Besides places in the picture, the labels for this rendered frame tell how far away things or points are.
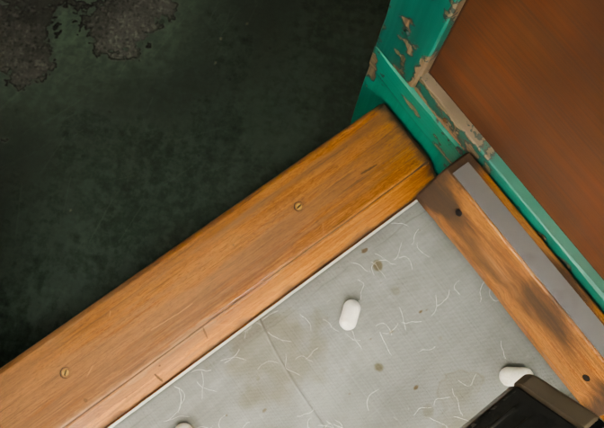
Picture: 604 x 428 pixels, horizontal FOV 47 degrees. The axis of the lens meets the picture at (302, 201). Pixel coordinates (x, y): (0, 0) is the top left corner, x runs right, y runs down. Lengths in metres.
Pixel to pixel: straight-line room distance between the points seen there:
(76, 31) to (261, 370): 1.20
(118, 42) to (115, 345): 1.10
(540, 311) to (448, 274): 0.13
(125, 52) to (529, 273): 1.25
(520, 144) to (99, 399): 0.51
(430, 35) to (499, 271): 0.26
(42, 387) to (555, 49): 0.60
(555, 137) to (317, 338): 0.35
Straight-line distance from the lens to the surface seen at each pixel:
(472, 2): 0.63
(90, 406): 0.80
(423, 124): 0.81
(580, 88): 0.59
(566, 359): 0.78
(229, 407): 0.80
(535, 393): 0.50
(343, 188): 0.81
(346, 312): 0.79
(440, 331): 0.83
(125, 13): 1.81
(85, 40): 1.79
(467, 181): 0.74
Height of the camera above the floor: 1.54
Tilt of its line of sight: 75 degrees down
